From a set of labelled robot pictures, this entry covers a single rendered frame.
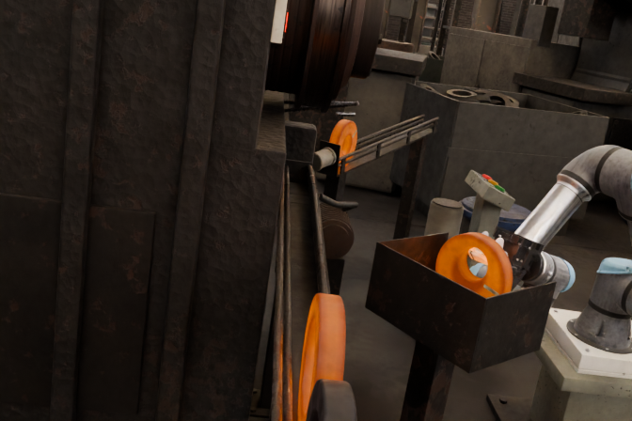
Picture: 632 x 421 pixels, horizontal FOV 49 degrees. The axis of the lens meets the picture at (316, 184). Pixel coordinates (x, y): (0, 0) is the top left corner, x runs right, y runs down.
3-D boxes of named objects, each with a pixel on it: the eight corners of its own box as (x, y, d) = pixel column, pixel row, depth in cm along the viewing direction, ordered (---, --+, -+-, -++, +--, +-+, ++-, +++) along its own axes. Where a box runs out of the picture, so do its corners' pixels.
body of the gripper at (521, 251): (493, 225, 141) (522, 236, 149) (477, 263, 141) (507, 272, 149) (524, 237, 135) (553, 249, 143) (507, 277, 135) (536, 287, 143)
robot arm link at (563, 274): (566, 303, 154) (584, 269, 153) (543, 295, 147) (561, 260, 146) (537, 286, 160) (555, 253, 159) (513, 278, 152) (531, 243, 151)
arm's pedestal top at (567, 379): (619, 344, 214) (623, 333, 212) (676, 403, 183) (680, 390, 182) (519, 333, 211) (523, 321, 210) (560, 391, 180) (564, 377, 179)
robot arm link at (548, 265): (516, 276, 152) (548, 291, 146) (506, 273, 149) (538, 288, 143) (529, 245, 152) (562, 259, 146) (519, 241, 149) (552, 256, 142)
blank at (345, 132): (331, 175, 227) (339, 178, 226) (324, 140, 216) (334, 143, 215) (351, 144, 236) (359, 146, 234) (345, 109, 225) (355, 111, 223)
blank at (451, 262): (450, 220, 135) (460, 218, 137) (425, 287, 141) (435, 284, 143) (515, 260, 125) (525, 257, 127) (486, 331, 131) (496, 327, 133)
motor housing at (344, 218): (289, 380, 215) (314, 217, 201) (288, 345, 236) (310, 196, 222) (330, 383, 216) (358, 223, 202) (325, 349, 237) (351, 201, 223)
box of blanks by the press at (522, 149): (431, 231, 385) (459, 95, 366) (374, 188, 461) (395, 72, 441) (581, 237, 420) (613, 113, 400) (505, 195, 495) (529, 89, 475)
